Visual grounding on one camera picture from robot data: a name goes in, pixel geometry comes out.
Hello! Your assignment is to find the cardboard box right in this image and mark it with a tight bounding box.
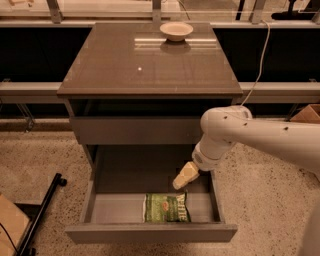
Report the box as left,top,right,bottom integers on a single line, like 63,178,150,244
290,104,320,124

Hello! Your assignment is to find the metal railing frame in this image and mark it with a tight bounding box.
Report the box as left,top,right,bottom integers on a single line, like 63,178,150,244
1,0,319,120

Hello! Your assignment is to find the grey drawer cabinet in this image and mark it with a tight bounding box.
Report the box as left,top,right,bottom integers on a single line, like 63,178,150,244
58,23,242,167

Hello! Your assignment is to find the cardboard box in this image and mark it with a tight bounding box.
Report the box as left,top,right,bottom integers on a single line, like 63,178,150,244
290,104,320,124
0,194,30,256

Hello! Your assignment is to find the green jalapeno chip bag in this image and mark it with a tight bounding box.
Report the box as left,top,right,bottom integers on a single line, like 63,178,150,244
143,193,191,223

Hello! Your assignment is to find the cardboard box left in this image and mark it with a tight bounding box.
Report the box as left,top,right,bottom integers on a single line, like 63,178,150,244
0,194,30,256

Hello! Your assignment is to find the black cable left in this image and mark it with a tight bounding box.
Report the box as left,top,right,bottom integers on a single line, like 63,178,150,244
0,222,19,254

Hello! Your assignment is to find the white cable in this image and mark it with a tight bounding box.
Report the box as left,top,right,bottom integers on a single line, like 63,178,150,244
239,19,271,107

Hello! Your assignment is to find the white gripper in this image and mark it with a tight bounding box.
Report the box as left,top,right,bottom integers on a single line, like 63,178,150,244
173,143,222,190

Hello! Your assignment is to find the beige bowl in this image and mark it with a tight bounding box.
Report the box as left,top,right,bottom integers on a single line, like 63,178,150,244
160,22,193,42

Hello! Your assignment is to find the grey top drawer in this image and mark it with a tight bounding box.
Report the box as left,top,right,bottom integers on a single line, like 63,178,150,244
69,99,230,145

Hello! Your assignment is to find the open grey middle drawer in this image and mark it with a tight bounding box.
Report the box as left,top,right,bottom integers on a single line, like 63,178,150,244
66,145,237,243

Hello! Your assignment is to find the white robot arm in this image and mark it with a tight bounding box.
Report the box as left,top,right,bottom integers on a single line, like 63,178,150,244
173,106,320,256

